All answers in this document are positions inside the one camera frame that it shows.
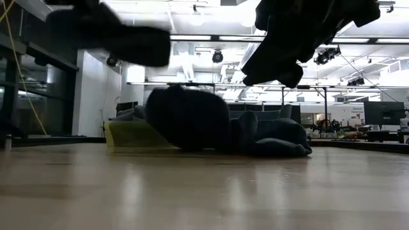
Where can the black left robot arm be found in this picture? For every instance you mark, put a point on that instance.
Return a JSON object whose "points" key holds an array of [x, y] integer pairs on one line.
{"points": [[73, 22]]}

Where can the black ceiling spotlight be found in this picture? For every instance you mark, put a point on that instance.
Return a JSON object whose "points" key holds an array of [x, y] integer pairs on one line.
{"points": [[217, 57], [112, 62]]}

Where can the long ceiling light bar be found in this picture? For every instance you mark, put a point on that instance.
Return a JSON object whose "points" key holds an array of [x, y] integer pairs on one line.
{"points": [[191, 37]]}

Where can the dark monitor pair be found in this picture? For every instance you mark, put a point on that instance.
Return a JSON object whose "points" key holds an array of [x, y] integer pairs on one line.
{"points": [[128, 106]]}

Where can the black ceiling light cluster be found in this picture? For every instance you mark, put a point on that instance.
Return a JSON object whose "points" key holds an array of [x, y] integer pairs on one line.
{"points": [[356, 82]]}

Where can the yellow-green cloth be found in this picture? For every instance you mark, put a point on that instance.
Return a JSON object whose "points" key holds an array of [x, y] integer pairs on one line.
{"points": [[134, 135]]}

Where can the black computer monitor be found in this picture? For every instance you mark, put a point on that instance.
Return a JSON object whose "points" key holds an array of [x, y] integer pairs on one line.
{"points": [[383, 113]]}

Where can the dark office desk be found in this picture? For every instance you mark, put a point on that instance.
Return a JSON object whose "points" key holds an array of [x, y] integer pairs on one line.
{"points": [[380, 135]]}

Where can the white container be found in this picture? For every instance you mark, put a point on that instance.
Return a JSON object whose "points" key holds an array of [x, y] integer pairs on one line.
{"points": [[404, 124]]}

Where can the black ceiling camera cluster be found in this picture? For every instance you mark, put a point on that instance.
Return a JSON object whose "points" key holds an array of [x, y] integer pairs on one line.
{"points": [[326, 57]]}

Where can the white wall sign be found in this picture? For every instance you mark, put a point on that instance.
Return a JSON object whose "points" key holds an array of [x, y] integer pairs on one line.
{"points": [[357, 111]]}

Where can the black table frame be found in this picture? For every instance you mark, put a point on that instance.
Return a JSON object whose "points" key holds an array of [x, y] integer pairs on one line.
{"points": [[367, 147]]}

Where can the silver metal post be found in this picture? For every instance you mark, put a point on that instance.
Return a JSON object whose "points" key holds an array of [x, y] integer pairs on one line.
{"points": [[8, 143]]}

